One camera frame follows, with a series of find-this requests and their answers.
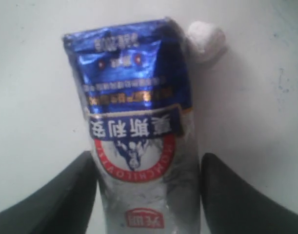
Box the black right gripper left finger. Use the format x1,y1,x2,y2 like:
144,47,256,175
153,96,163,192
0,151,97,234

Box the blue white salt packet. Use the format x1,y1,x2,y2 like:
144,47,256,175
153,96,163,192
62,18,200,234

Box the white crumpled piece behind packet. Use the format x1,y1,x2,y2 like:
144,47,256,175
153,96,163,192
186,21,226,63

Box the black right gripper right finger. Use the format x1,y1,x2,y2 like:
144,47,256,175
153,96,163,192
200,153,298,234

